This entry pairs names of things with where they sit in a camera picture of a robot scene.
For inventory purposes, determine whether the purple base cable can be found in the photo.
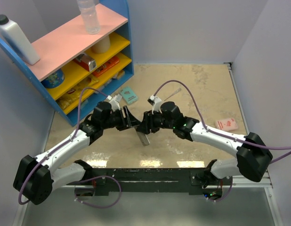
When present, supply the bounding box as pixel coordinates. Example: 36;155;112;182
205;181;233;202
74;175;123;209

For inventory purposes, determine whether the grey remote control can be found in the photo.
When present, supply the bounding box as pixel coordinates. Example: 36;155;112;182
136;130;150;146

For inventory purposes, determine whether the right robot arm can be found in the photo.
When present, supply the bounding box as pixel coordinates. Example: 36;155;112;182
137;102;273;185

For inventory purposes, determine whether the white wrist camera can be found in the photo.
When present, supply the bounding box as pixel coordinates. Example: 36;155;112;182
107;94;122;111
147;95;162;114

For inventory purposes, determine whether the pink snack packet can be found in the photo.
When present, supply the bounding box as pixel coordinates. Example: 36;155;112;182
215;118;238;131

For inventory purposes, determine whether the clear plastic water bottle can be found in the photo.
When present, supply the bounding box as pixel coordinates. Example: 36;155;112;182
77;0;100;34

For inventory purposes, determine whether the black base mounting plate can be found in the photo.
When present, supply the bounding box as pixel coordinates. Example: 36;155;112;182
79;168;232;196

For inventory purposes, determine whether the red silver snack box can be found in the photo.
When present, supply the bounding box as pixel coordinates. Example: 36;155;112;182
73;53;97;72

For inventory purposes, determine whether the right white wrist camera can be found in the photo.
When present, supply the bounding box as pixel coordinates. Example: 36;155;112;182
147;95;162;114

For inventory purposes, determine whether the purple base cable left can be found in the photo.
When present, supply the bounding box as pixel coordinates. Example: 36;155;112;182
74;175;123;209

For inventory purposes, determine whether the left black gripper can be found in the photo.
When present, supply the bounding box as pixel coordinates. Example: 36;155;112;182
102;105;141;131

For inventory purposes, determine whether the blue wooden shelf unit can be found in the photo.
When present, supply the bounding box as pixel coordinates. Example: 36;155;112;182
0;0;134;126

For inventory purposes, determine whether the teal card box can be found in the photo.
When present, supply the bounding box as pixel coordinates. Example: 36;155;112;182
119;87;138;105

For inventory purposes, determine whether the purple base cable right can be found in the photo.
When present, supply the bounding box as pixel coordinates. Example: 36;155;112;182
205;181;233;202

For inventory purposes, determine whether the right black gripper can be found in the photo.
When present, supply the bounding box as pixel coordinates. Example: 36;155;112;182
137;108;176;135

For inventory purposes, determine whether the orange flat box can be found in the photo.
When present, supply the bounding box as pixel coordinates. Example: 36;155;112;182
92;56;120;78

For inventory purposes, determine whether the clear handled screwdriver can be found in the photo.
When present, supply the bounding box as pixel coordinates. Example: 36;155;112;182
164;88;182;102

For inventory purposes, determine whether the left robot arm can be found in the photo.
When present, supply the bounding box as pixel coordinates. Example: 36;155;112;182
13;101;141;205

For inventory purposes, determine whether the yellow chips bag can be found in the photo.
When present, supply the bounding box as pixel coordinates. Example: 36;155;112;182
57;75;99;110

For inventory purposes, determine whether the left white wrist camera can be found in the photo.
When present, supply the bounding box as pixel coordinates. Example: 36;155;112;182
107;94;122;111

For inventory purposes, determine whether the beige paper cup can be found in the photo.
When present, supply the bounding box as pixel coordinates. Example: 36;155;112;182
91;35;111;54

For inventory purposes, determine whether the white sponge on shelf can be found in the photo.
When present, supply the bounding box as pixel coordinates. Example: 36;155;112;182
113;70;125;80

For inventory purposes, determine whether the blue round tin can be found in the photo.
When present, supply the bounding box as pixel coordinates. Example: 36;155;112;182
41;69;65;89

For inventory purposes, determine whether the white bottle black cap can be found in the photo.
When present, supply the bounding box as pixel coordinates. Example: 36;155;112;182
0;14;40;65

